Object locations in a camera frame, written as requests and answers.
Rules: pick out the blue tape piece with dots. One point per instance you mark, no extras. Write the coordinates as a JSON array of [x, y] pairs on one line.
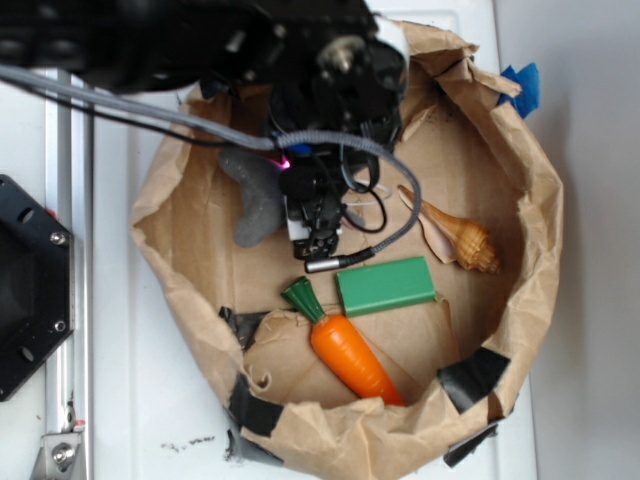
[[528, 100]]

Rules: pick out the aluminum rail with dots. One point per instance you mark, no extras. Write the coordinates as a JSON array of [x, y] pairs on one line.
[[69, 196]]

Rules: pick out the metal corner bracket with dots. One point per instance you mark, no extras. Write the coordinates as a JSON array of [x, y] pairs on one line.
[[61, 457]]

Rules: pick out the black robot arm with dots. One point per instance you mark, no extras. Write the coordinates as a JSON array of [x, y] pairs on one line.
[[101, 52]]

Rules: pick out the tan spiral seashell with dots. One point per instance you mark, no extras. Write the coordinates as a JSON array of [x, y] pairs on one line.
[[458, 240]]

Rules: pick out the brown paper bag bowl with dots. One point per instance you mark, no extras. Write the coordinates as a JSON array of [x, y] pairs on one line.
[[459, 361]]

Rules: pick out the orange toy carrot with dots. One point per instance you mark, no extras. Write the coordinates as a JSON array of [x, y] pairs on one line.
[[338, 343]]

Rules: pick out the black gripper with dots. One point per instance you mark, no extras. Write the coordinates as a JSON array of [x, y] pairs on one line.
[[356, 89]]

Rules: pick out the white rubber band loop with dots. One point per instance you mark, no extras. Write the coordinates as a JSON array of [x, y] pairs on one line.
[[365, 195]]

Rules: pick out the green rectangular block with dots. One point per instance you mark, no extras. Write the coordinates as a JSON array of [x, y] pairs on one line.
[[385, 286]]

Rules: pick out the gray plush animal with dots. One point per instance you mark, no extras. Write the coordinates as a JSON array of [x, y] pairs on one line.
[[262, 201]]

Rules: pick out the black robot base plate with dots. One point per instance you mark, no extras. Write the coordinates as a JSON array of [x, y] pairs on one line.
[[35, 286]]

